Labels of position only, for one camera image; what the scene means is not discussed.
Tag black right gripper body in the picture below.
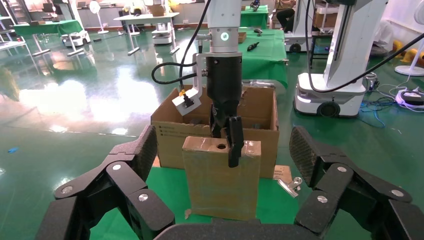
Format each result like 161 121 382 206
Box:
205 54 244 119

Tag yellow safety helmet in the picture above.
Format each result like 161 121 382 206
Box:
391 39 406 59
400 48 424 66

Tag shelved brown cardboard boxes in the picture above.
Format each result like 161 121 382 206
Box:
312 2 339 29

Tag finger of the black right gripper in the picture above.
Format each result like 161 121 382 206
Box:
209 113 230 139
226 115 245 169

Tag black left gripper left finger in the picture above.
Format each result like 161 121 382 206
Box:
34 125 176 240

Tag small white mobile base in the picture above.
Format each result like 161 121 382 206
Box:
151 21 174 46
60 29 91 48

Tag black hanging cable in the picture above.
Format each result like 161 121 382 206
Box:
304 0 424 94

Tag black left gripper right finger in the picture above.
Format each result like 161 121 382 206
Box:
289 125 424 240

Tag white power strip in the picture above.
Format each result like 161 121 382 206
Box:
395 86 424 110

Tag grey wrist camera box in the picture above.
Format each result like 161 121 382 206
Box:
171 87 202 117

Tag silver camera mounting bracket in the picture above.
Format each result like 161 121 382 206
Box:
192 52 210 99

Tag large open cardboard carton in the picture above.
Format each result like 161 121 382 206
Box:
150 84 280 180

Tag white wheeled robot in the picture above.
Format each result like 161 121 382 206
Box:
284 0 316 54
293 0 389 119

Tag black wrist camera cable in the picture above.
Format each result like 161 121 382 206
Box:
151 0 214 98

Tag seated person in dark trousers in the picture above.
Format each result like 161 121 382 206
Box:
275 0 297 34

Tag white floor fan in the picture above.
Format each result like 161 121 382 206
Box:
88 0 110 35

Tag white round fan base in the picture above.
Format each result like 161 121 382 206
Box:
394 38 424 78

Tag green table cloth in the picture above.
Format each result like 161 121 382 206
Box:
89 165 335 240

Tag white office desk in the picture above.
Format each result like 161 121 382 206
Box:
113 12 181 56

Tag silver metal binder clip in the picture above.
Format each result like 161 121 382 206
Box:
277 176 303 199

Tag printed cardboard scrap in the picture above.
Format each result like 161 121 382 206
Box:
272 164 293 185

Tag green cloth covered table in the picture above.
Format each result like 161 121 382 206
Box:
237 28 289 89
11 19 84 38
240 4 270 30

